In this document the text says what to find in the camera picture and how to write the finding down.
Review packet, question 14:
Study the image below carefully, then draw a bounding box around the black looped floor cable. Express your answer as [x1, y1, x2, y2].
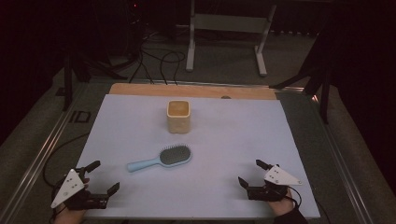
[159, 49, 187, 86]

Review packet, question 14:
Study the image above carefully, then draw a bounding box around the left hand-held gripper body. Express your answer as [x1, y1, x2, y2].
[50, 167, 110, 211]

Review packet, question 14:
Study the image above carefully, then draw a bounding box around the light blue hairbrush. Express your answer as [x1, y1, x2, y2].
[126, 143, 192, 173]

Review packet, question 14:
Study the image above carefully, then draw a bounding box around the black stand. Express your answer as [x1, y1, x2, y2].
[269, 18, 333, 125]
[61, 50, 129, 112]

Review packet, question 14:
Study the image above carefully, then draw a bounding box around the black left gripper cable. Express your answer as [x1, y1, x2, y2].
[42, 133, 92, 224]

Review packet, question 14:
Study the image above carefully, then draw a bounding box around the beige square cup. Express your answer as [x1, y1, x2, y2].
[166, 99, 191, 134]

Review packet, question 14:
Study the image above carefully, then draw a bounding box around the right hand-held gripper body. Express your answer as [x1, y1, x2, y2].
[247, 164, 303, 203]

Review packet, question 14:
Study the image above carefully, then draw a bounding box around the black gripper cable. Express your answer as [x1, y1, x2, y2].
[42, 133, 92, 224]
[286, 185, 303, 209]

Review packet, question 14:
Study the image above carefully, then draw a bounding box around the pale blue table mat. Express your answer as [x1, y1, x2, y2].
[76, 93, 321, 219]

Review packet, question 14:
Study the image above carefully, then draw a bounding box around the person's right hand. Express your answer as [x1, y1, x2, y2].
[267, 188, 297, 217]

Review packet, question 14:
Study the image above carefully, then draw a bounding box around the person's left hand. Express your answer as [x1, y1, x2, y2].
[52, 176, 92, 224]

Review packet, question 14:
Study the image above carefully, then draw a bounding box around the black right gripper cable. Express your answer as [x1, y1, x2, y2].
[286, 185, 303, 209]

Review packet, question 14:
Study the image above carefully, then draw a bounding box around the white metal table frame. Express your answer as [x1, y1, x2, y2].
[185, 0, 277, 77]

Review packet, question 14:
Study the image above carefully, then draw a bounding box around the metal floor rail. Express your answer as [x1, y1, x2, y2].
[306, 92, 375, 224]
[0, 81, 90, 224]

